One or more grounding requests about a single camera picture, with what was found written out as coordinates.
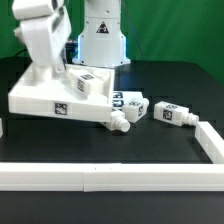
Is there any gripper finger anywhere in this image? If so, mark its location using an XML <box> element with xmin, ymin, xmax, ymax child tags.
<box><xmin>54</xmin><ymin>56</ymin><xmax>66</xmax><ymax>73</ymax></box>

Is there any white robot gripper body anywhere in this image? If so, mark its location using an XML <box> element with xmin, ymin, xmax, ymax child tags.
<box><xmin>15</xmin><ymin>6</ymin><xmax>71</xmax><ymax>67</ymax></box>

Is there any white square tabletop tray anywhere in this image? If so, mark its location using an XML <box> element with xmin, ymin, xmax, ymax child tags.
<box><xmin>8</xmin><ymin>64</ymin><xmax>115</xmax><ymax>122</ymax></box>

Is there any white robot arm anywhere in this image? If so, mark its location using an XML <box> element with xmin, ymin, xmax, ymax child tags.
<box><xmin>12</xmin><ymin>0</ymin><xmax>130</xmax><ymax>72</ymax></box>

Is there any paper sheet with tags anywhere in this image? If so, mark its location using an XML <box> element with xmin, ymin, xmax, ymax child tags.
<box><xmin>112</xmin><ymin>91</ymin><xmax>143</xmax><ymax>110</ymax></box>

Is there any white left fence piece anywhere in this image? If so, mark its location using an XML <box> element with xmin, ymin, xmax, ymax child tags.
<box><xmin>0</xmin><ymin>118</ymin><xmax>3</xmax><ymax>138</ymax></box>

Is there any white front fence bar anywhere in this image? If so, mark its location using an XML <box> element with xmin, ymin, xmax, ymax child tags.
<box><xmin>0</xmin><ymin>162</ymin><xmax>224</xmax><ymax>192</ymax></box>

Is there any white fence bar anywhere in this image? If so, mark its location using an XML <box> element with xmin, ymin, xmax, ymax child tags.
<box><xmin>0</xmin><ymin>162</ymin><xmax>224</xmax><ymax>192</ymax></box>
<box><xmin>195</xmin><ymin>121</ymin><xmax>224</xmax><ymax>164</ymax></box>

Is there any green backdrop curtain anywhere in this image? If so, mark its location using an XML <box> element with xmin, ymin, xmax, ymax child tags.
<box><xmin>0</xmin><ymin>0</ymin><xmax>224</xmax><ymax>81</ymax></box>

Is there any white right fence bar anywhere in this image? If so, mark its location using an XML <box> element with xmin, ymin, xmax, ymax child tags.
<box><xmin>195</xmin><ymin>121</ymin><xmax>224</xmax><ymax>164</ymax></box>

